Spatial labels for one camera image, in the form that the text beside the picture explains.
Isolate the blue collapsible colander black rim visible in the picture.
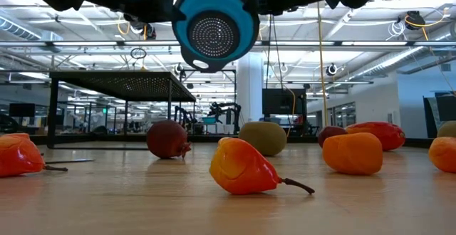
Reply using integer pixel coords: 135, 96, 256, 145
172, 0, 261, 74

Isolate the dark red toy pomegranate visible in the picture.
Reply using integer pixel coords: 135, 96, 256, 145
146, 120, 192, 160

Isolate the green-brown toy kiwi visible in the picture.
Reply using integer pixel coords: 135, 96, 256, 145
436, 120, 456, 139
238, 121, 288, 157

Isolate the dark red toy plum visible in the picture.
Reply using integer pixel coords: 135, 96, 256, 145
317, 125, 348, 149

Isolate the orange-red toy pear with stem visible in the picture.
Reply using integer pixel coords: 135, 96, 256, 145
0, 132, 68, 178
209, 137, 316, 196

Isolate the orange bell pepper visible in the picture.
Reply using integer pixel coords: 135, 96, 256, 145
322, 132, 384, 176

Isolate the orange plush fruit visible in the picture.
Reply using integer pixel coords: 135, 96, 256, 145
427, 136, 456, 174

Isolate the black perforated metal rack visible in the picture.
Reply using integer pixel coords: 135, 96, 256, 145
47, 70, 197, 151

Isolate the white building pillar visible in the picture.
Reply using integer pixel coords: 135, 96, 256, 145
237, 52, 265, 135

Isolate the black monitor on stand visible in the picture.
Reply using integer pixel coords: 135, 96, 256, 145
261, 88, 307, 115

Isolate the small black monitor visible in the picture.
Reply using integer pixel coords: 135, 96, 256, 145
9, 103, 36, 118

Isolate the large black screen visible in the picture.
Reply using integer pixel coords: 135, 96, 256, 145
423, 91, 456, 139

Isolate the black hanging cable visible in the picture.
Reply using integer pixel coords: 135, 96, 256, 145
265, 14, 272, 90
271, 14, 286, 90

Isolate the yellow hanging cable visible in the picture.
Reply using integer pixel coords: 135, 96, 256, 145
315, 1, 329, 127

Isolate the yellow cable by monitor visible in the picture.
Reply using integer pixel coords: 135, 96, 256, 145
284, 84, 297, 138

